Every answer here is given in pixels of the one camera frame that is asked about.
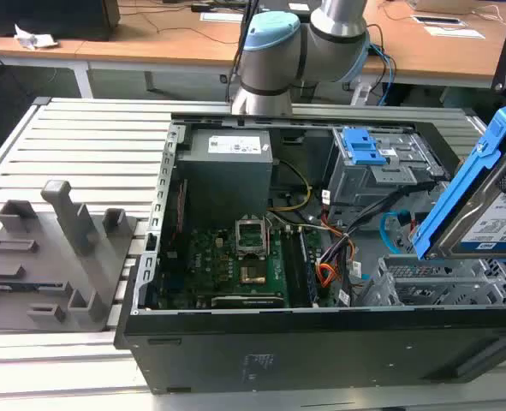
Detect hard disk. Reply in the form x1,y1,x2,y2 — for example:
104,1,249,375
409,97,506,263

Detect blue disk wire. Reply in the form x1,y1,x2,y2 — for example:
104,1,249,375
379,208,420,279

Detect silver disk bay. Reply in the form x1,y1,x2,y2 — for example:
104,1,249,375
354,254,506,307

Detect black RAM slot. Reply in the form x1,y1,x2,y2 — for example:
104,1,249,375
283,229,301,307

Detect white paper sheet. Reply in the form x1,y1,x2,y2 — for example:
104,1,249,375
423,25,485,41
199,11,245,23

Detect metal drive cage blue latch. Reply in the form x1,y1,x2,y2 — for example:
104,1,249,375
327,126,446,223

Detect RAM stick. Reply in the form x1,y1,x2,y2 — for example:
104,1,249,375
297,229,321,308

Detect grey power supply unit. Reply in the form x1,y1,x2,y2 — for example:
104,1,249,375
176,128,275,215

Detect CPU socket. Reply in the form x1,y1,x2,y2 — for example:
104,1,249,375
238,263,267,287

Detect black open PC case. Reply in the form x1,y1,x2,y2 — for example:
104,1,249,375
114,111,506,395

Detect black expansion card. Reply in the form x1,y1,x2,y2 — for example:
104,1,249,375
209,293,288,310

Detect wooden desk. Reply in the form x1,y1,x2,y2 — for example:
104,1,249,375
0,0,506,102

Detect green motherboard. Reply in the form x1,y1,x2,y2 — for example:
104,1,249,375
158,213,324,310

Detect black box on desk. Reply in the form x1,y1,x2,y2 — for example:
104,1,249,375
0,0,121,42

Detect crumpled white paper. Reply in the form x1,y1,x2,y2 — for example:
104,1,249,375
14,24,59,51

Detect grey parts rack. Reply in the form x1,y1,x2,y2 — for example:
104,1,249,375
0,179,139,333

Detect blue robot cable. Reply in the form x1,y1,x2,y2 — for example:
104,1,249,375
366,40,398,107

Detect black wire bundle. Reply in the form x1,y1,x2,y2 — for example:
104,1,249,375
316,182,436,275

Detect yellow wires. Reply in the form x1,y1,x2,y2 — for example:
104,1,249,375
269,160,314,213

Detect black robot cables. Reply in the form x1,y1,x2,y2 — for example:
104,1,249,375
225,0,260,104

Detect orange wire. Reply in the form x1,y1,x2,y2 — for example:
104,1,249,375
315,238,359,289

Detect metal socket cover frame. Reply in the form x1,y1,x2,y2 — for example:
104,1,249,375
234,217,271,260

